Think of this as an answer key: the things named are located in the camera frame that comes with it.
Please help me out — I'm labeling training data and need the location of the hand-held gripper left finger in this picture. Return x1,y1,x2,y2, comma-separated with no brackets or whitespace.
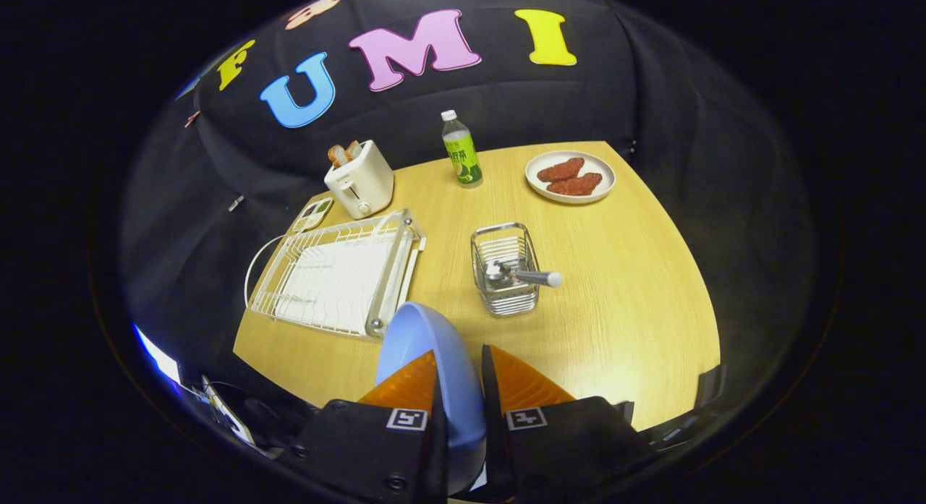
289,350,449,501

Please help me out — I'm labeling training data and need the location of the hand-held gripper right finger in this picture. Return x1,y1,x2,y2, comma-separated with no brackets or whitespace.
481,345,655,503

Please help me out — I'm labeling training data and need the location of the blue plate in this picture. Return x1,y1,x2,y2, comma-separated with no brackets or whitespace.
375,302,487,496

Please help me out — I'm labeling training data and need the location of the metal wire basket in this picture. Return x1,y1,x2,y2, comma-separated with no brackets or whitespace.
470,223,542,317

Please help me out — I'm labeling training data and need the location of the metal spoon with grey handle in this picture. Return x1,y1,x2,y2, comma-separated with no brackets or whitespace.
485,260,564,288

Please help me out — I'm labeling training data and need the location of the white wire dish rack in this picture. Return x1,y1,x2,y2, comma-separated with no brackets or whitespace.
245,208,428,340

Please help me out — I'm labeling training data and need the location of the white plate with meat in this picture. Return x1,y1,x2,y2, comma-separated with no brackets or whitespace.
525,150,616,204

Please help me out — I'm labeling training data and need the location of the white side desk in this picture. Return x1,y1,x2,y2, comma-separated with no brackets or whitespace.
201,375,258,448

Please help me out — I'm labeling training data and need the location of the white divided snack tray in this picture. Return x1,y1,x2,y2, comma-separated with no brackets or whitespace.
291,197,334,234

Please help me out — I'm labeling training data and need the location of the red-brown meat piece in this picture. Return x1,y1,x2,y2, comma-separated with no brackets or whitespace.
547,173,603,197
537,157,585,183

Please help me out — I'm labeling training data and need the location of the white toaster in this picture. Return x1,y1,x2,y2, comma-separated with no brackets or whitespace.
324,140,395,221

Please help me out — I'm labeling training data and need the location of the green label drink bottle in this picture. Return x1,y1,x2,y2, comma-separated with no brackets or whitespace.
441,110,484,189

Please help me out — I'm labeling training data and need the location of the black backdrop cloth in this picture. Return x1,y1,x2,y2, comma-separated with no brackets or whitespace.
119,0,818,389

